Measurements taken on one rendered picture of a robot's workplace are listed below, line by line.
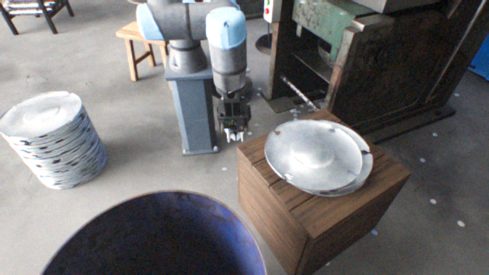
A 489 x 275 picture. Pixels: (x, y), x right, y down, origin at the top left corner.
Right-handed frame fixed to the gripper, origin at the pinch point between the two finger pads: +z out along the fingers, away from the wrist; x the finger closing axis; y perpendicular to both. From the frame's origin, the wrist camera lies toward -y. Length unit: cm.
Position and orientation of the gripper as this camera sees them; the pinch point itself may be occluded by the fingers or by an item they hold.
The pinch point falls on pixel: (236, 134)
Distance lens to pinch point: 78.0
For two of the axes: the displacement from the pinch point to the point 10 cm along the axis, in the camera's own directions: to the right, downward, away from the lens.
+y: 0.3, 7.4, -6.7
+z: 0.4, 6.7, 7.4
